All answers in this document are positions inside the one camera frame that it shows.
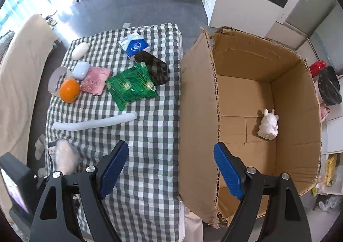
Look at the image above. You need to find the plastic package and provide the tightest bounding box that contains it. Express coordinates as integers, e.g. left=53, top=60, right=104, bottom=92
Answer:
left=48, top=139, right=80, bottom=175

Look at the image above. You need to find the white foam tube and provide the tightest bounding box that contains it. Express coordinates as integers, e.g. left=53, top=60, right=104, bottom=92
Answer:
left=52, top=112, right=138, bottom=131

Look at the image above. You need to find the white rabbit figurine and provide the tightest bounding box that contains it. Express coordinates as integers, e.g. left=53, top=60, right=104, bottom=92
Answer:
left=257, top=109, right=279, bottom=140

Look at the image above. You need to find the black monitor device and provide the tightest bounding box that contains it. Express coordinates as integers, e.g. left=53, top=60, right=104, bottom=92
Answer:
left=1, top=152, right=39, bottom=227

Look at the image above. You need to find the large cardboard box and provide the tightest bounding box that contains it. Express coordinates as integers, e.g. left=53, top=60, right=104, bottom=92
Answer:
left=179, top=27, right=322, bottom=227

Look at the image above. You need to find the orange fruit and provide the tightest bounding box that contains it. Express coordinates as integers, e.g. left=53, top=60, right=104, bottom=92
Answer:
left=59, top=79, right=80, bottom=103

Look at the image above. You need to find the checkered tablecloth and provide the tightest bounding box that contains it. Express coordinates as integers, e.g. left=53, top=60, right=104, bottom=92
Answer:
left=45, top=23, right=183, bottom=241

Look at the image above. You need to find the green snack bag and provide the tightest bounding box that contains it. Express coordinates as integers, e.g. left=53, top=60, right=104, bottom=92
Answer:
left=106, top=63, right=158, bottom=111

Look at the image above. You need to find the white earbuds case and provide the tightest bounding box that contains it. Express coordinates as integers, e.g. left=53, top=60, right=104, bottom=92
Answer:
left=72, top=61, right=91, bottom=81

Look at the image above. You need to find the black trash bag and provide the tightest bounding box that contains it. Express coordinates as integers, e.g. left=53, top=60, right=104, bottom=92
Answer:
left=317, top=66, right=342, bottom=106

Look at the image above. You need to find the black glasses case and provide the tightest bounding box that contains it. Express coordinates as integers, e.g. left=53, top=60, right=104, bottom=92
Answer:
left=134, top=51, right=170, bottom=86

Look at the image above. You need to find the red fire extinguisher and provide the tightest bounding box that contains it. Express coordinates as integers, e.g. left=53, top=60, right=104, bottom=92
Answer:
left=309, top=60, right=326, bottom=78

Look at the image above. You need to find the beige sofa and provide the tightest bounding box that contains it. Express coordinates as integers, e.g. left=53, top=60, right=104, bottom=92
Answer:
left=0, top=14, right=58, bottom=164

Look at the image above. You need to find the white computer mouse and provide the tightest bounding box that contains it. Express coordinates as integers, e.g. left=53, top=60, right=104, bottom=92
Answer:
left=72, top=42, right=90, bottom=60

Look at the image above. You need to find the blue white tissue pack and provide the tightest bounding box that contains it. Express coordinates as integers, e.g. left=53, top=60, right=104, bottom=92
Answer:
left=119, top=31, right=150, bottom=59

